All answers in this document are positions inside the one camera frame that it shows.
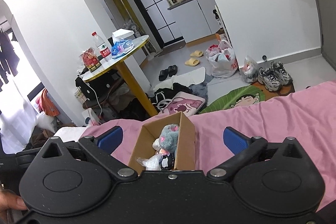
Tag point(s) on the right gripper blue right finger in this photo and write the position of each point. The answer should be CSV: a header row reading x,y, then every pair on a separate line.
x,y
235,141

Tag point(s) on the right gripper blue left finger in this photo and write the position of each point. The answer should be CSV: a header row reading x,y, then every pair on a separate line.
x,y
110,140

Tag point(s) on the black lace heart pouch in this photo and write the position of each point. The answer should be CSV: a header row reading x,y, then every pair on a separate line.
x,y
167,162

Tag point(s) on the person's left hand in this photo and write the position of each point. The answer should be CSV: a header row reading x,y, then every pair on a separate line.
x,y
9,200

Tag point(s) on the green leaf cartoon rug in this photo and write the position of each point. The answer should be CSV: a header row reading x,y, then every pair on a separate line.
x,y
244,96

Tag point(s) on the cardboard box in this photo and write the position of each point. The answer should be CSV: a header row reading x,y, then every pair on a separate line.
x,y
150,131

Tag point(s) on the black polka dot bag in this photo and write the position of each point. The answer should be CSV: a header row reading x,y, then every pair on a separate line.
x,y
100,86

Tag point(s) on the grey plush mouse toy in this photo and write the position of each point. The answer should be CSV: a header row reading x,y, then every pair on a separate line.
x,y
168,140

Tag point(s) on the pink bear tote bag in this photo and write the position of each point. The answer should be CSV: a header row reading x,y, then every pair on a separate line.
x,y
186,103

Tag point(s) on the grey cloth on floor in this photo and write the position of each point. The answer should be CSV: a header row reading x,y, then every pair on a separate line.
x,y
201,90

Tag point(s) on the black clothes pile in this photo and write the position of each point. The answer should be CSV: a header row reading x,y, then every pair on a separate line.
x,y
163,96

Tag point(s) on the orange cloth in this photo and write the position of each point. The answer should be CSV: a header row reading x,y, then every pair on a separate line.
x,y
46,105

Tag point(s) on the grey sneaker left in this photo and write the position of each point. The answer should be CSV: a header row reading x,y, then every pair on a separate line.
x,y
267,78

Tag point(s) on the grey sneaker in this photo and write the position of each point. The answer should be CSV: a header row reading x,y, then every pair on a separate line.
x,y
283,76
267,78

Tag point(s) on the small clear plastic bag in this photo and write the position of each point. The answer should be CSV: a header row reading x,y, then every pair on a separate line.
x,y
249,71

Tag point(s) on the white floor mat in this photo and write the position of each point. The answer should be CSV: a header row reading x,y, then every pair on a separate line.
x,y
194,77

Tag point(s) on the pink bed blanket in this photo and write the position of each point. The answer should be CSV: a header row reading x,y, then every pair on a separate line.
x,y
307,115

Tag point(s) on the red snack bag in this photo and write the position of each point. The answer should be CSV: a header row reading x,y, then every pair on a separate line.
x,y
90,59

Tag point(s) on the grey sneaker right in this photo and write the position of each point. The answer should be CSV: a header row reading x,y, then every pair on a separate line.
x,y
283,76

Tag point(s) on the large white plastic bag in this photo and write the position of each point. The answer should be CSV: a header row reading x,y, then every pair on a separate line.
x,y
222,59

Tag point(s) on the left black slipper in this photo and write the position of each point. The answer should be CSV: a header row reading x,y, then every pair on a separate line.
x,y
163,74

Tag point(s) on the black slipper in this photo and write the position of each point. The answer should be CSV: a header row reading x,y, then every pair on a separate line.
x,y
163,74
172,70

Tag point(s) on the clear water bottle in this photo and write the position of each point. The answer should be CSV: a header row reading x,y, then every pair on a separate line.
x,y
102,47

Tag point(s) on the left yellow slipper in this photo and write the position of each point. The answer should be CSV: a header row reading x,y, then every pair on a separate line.
x,y
192,62

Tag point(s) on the yellow slipper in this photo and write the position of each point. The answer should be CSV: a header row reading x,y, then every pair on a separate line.
x,y
197,54
192,62

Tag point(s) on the right black slipper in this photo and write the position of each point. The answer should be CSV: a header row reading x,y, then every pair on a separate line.
x,y
172,70

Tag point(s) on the right yellow slipper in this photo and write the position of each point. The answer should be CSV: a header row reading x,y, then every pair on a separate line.
x,y
197,54

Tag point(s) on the blue tissue pack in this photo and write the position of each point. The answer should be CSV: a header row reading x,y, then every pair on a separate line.
x,y
121,42

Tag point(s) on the black spray bottle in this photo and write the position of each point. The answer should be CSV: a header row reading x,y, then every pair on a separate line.
x,y
216,16

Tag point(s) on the white kitchen cabinet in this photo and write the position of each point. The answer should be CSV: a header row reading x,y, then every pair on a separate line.
x,y
195,19

